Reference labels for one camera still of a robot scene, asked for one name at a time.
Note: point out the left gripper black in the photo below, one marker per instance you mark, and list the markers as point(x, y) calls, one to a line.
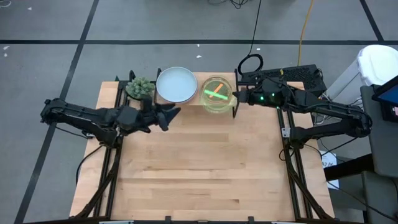
point(149, 119)

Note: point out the white plate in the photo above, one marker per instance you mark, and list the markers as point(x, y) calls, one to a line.
point(176, 84)

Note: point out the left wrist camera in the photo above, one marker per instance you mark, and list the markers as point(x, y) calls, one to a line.
point(147, 104)

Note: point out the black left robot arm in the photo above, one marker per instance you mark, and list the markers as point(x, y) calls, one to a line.
point(77, 113)

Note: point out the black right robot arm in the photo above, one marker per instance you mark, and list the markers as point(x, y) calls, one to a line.
point(335, 109)

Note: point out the tablet screen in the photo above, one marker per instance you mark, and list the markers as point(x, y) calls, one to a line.
point(388, 96)

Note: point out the small green potted plant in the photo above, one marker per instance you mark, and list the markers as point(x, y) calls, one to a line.
point(140, 87)

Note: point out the transparent orange-red plate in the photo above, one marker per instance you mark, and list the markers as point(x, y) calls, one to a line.
point(216, 90)

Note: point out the grey bin with white liner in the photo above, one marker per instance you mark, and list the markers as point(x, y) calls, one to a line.
point(379, 62)

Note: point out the white paper sheet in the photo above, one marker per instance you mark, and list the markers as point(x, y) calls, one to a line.
point(329, 161)

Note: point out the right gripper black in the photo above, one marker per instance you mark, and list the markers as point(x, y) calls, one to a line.
point(253, 97)

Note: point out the grey cart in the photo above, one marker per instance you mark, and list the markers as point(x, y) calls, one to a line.
point(385, 149)

